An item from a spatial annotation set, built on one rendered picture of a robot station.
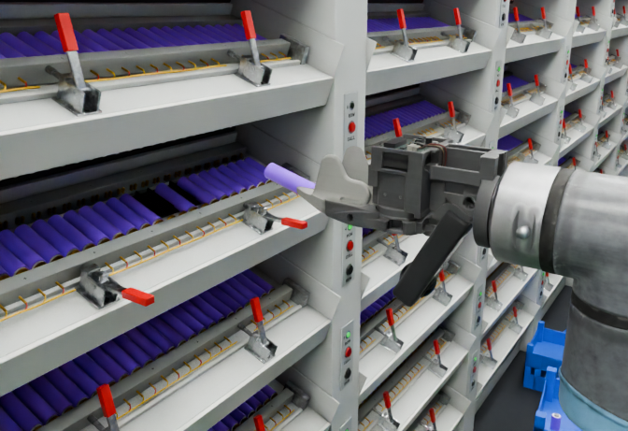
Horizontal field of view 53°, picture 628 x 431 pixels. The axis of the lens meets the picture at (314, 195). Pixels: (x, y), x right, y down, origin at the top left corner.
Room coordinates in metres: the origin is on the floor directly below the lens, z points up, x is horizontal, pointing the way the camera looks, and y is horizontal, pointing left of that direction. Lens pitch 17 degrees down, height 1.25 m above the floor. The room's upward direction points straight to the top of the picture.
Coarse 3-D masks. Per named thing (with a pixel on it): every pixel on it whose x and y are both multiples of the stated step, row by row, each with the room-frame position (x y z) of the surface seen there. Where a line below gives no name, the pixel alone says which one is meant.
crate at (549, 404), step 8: (552, 368) 1.24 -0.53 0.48; (552, 376) 1.23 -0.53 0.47; (544, 384) 1.22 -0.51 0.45; (552, 384) 1.23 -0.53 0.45; (544, 392) 1.19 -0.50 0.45; (552, 392) 1.23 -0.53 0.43; (544, 400) 1.22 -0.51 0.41; (552, 400) 1.23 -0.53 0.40; (544, 408) 1.20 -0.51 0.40; (552, 408) 1.20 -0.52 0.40; (560, 408) 1.20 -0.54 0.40; (536, 416) 1.07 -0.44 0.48; (544, 416) 1.07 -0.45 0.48; (536, 424) 1.07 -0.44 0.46; (544, 424) 1.06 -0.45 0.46; (568, 424) 1.14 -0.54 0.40
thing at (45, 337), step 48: (192, 144) 0.93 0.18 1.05; (0, 192) 0.68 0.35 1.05; (144, 192) 0.84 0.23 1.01; (240, 240) 0.78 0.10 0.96; (288, 240) 0.87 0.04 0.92; (144, 288) 0.64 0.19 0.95; (192, 288) 0.70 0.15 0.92; (0, 336) 0.52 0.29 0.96; (48, 336) 0.54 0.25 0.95; (96, 336) 0.59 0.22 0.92; (0, 384) 0.50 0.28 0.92
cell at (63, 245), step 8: (32, 224) 0.67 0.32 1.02; (40, 224) 0.67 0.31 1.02; (48, 224) 0.68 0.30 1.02; (40, 232) 0.67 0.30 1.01; (48, 232) 0.66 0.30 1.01; (56, 232) 0.67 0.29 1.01; (48, 240) 0.66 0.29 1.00; (56, 240) 0.65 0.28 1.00; (64, 240) 0.66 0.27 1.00; (56, 248) 0.65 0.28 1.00; (64, 248) 0.65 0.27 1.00; (72, 248) 0.65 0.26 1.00; (64, 256) 0.64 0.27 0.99
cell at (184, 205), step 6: (156, 186) 0.83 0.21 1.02; (162, 186) 0.83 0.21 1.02; (156, 192) 0.83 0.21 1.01; (162, 192) 0.82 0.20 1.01; (168, 192) 0.82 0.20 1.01; (174, 192) 0.82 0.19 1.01; (168, 198) 0.81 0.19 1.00; (174, 198) 0.81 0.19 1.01; (180, 198) 0.81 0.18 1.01; (174, 204) 0.81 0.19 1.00; (180, 204) 0.80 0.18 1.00; (186, 204) 0.80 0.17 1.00; (192, 204) 0.80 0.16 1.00; (180, 210) 0.80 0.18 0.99; (186, 210) 0.79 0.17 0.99
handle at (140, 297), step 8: (104, 280) 0.60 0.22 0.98; (104, 288) 0.60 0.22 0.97; (112, 288) 0.59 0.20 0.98; (120, 288) 0.59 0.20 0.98; (128, 288) 0.59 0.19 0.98; (128, 296) 0.57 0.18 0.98; (136, 296) 0.57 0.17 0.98; (144, 296) 0.57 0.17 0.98; (152, 296) 0.57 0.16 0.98; (144, 304) 0.56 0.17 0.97
